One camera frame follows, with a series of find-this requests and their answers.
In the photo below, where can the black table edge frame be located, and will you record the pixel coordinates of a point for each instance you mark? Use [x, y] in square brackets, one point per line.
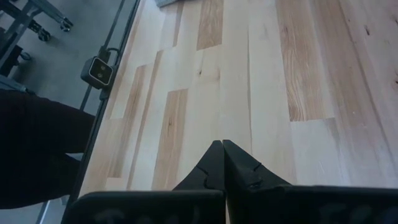
[102, 105]

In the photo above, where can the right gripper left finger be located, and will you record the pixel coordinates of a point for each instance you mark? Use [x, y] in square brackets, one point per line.
[205, 186]

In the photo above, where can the black table-level camera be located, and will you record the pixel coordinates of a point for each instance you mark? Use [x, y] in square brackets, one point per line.
[99, 72]

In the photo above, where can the person's leg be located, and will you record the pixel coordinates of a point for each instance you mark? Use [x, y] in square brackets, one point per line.
[37, 146]

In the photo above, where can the grey flat object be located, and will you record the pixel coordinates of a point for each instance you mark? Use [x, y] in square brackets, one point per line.
[166, 2]

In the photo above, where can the grey metal cart frame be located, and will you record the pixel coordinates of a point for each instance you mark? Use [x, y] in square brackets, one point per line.
[25, 15]

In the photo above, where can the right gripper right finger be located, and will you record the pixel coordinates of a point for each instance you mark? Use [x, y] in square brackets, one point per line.
[248, 186]

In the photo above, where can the black caster wheel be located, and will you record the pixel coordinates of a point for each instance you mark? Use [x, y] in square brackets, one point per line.
[44, 35]
[66, 24]

